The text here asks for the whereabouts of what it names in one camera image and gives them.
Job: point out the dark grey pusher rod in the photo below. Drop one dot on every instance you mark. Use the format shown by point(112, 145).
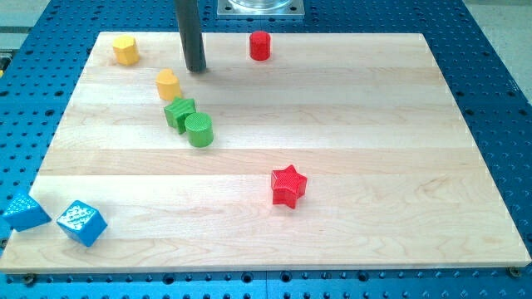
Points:
point(188, 20)

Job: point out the green cylinder block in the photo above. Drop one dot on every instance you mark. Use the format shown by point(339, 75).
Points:
point(199, 129)

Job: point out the blue perforated table plate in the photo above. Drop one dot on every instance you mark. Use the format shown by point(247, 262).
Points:
point(44, 72)

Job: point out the blue triangle block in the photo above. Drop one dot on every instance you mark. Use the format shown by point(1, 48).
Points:
point(24, 212)

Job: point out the green star block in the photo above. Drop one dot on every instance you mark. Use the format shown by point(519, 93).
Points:
point(177, 112)

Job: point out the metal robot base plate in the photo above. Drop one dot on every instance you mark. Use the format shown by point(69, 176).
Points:
point(260, 9)

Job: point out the blue cube block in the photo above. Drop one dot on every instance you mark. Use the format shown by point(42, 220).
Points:
point(82, 223)

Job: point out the yellow heart block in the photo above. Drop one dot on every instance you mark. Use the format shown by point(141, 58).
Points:
point(168, 85)

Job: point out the red cylinder block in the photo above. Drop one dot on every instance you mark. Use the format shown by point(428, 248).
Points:
point(259, 45)

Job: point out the yellow hexagon block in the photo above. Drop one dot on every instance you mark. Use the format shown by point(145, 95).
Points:
point(125, 49)

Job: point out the light wooden board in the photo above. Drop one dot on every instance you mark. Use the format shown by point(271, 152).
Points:
point(395, 178)

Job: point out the red star block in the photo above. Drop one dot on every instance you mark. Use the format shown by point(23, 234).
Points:
point(288, 186)

